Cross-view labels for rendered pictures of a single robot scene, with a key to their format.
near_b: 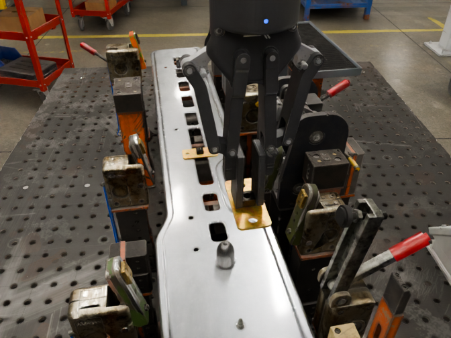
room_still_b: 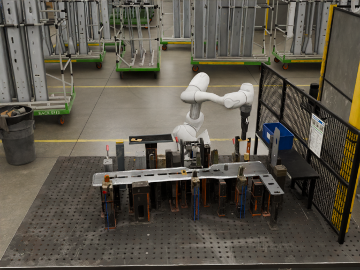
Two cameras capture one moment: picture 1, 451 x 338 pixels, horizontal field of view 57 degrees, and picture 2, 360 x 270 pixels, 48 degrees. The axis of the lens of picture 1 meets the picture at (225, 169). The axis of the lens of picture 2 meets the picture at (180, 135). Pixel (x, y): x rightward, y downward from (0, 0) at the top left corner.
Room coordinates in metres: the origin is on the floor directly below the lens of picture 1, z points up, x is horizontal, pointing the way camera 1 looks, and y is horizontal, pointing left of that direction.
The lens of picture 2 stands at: (0.75, 2.85, 2.55)
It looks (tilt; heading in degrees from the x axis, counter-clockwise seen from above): 24 degrees down; 272
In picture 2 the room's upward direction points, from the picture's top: straight up
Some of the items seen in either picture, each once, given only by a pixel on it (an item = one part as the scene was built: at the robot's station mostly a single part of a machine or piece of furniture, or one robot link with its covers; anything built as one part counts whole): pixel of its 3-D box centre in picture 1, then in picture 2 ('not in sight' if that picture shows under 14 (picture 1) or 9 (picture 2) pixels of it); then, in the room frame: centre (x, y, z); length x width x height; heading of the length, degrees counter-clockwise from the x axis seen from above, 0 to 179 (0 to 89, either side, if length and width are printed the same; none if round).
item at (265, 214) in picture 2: not in sight; (266, 196); (0.17, 0.15, 0.84); 0.11 x 0.06 x 0.29; 100
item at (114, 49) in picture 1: (129, 95); (109, 204); (1.36, 0.35, 0.88); 0.15 x 0.11 x 0.36; 100
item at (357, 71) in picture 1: (308, 45); (150, 139); (1.10, -0.23, 1.16); 0.37 x 0.14 x 0.02; 10
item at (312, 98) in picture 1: (292, 187); (192, 165); (0.76, -0.16, 0.94); 0.18 x 0.13 x 0.49; 10
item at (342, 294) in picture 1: (340, 299); not in sight; (0.36, -0.16, 1.06); 0.03 x 0.01 x 0.03; 100
